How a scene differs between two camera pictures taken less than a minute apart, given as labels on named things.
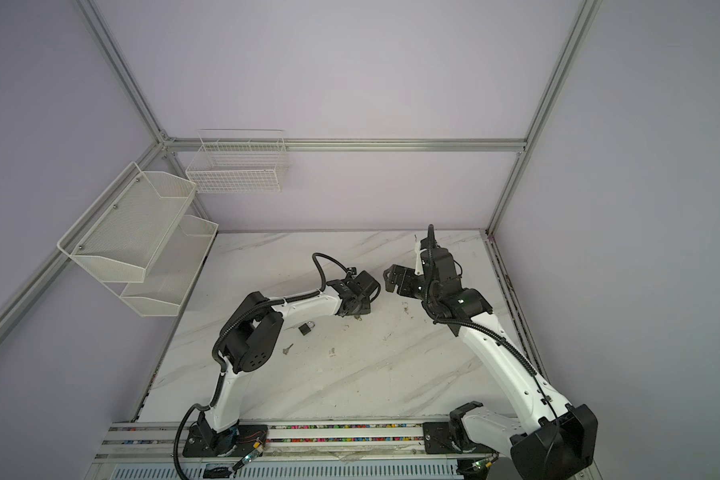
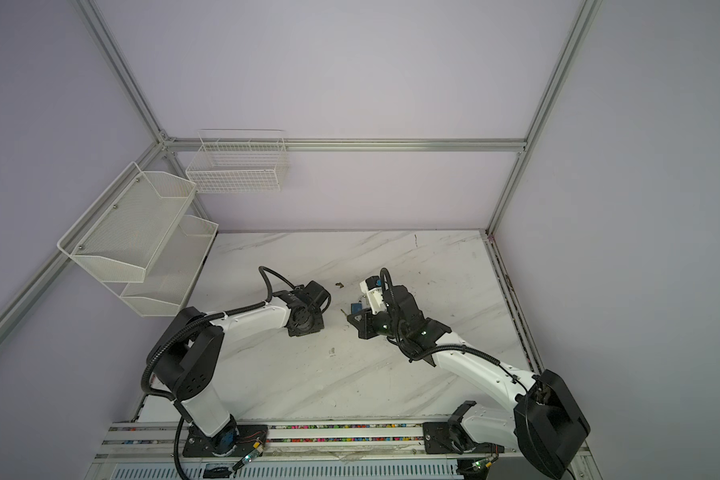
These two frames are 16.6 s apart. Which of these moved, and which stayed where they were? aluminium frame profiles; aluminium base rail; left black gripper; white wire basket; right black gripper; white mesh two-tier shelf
Moved: right black gripper; left black gripper
Stayed: white wire basket; aluminium base rail; aluminium frame profiles; white mesh two-tier shelf
